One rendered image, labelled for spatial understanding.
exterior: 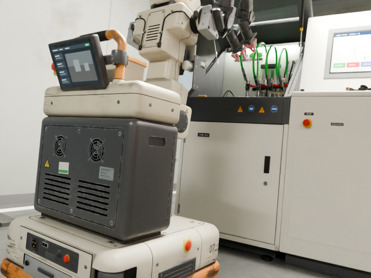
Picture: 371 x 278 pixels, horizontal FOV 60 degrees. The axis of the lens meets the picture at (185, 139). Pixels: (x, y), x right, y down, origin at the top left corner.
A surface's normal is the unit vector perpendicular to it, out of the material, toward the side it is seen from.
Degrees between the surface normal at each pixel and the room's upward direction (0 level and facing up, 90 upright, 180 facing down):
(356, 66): 76
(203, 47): 90
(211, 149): 90
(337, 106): 90
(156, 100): 90
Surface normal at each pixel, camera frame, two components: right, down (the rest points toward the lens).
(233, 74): -0.49, -0.07
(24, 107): 0.81, 0.05
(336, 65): -0.45, -0.30
